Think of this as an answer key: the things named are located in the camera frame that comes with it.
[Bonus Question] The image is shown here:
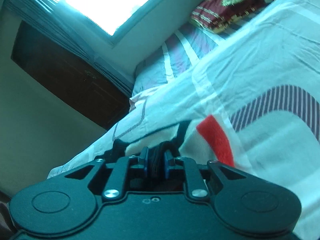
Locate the red black white striped garment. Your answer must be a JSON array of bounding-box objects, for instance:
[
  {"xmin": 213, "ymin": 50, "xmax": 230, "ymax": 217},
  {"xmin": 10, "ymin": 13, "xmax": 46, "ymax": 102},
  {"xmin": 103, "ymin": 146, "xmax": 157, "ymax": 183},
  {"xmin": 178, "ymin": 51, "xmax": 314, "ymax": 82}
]
[{"xmin": 96, "ymin": 115, "xmax": 234, "ymax": 178}]

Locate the dark wooden wardrobe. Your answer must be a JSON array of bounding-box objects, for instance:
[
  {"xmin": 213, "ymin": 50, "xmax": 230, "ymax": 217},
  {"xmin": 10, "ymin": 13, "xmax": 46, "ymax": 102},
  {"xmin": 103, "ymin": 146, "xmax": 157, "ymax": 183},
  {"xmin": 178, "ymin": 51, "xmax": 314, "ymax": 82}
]
[{"xmin": 11, "ymin": 22, "xmax": 129, "ymax": 130}]

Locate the white patterned bed quilt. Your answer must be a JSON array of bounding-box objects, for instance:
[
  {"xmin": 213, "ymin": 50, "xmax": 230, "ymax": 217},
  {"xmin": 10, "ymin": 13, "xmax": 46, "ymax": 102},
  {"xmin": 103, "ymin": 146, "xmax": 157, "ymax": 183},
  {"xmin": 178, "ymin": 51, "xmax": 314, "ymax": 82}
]
[{"xmin": 49, "ymin": 0, "xmax": 319, "ymax": 239}]

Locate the striped bed sheet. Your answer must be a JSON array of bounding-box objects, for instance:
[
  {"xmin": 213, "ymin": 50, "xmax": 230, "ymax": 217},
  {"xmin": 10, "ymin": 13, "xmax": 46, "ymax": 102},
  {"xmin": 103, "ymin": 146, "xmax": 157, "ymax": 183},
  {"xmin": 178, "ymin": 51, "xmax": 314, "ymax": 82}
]
[{"xmin": 132, "ymin": 19, "xmax": 250, "ymax": 96}]

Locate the red gold folded blanket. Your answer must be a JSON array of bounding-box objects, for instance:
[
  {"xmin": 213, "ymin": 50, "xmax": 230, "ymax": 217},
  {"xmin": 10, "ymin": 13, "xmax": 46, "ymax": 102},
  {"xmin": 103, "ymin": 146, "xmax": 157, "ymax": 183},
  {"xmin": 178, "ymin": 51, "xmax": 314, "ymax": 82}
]
[{"xmin": 189, "ymin": 0, "xmax": 266, "ymax": 34}]

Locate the teal curtain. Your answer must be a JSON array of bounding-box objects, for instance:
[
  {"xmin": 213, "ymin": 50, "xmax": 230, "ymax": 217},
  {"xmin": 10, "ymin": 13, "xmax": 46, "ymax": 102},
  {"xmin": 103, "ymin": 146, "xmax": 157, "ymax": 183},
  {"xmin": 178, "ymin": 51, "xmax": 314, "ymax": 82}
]
[{"xmin": 3, "ymin": 0, "xmax": 133, "ymax": 96}]

